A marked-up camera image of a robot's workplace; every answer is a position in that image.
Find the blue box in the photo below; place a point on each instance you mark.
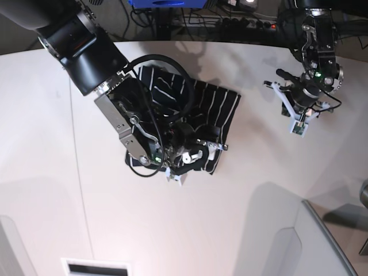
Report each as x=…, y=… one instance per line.
x=142, y=4

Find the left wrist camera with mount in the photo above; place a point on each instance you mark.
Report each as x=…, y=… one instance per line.
x=299, y=123

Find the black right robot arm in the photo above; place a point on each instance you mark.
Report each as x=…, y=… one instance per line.
x=67, y=30

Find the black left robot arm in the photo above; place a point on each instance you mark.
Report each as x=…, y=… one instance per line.
x=311, y=30

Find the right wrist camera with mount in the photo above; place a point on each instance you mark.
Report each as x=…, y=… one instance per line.
x=193, y=156

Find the white power strip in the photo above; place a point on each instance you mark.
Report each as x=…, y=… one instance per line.
x=196, y=20

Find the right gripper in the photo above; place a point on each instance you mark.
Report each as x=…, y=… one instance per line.
x=179, y=134

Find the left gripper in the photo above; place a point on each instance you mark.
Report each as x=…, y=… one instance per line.
x=300, y=99

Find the navy white striped t-shirt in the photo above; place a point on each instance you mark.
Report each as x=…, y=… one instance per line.
x=158, y=98

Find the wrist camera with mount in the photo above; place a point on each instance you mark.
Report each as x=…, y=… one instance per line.
x=193, y=156
x=299, y=123

